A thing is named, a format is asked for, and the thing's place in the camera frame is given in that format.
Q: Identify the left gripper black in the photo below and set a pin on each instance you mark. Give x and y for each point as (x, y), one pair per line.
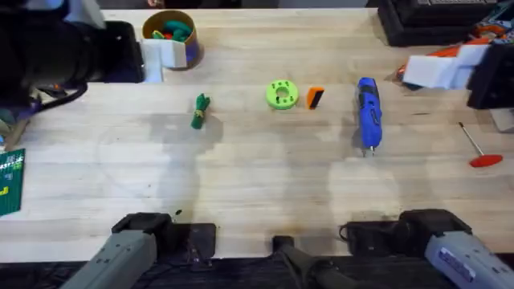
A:
(122, 52)

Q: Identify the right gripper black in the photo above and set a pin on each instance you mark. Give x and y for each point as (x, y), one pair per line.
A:
(492, 76)

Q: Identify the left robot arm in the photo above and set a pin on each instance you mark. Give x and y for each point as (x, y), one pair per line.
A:
(116, 257)

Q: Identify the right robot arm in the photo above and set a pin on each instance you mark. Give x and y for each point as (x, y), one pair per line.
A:
(466, 257)

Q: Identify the green toy vegetable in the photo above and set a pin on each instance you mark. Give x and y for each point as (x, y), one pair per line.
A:
(199, 110)

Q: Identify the blue electric screwdriver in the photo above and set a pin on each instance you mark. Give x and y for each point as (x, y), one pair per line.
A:
(370, 112)

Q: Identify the brown tub with toys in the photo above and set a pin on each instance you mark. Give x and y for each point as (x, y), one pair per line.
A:
(176, 28)

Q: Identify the black box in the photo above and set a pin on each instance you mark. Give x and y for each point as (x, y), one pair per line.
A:
(425, 22)

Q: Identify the heap of orange patterned items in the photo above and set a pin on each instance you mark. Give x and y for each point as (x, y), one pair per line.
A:
(496, 30)

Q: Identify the grey metal block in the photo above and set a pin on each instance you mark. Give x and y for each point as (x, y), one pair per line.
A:
(504, 119)

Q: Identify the green disc with holes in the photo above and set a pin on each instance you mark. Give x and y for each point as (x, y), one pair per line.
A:
(277, 100)

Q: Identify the orange ribbed wedge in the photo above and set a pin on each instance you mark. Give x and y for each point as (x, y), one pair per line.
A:
(312, 97)

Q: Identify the green printed board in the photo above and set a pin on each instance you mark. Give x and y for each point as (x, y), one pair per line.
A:
(11, 184)

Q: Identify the black rail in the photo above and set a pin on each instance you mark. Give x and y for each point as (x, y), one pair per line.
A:
(241, 275)

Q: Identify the black centre mount post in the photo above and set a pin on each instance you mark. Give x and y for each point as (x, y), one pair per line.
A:
(299, 261)

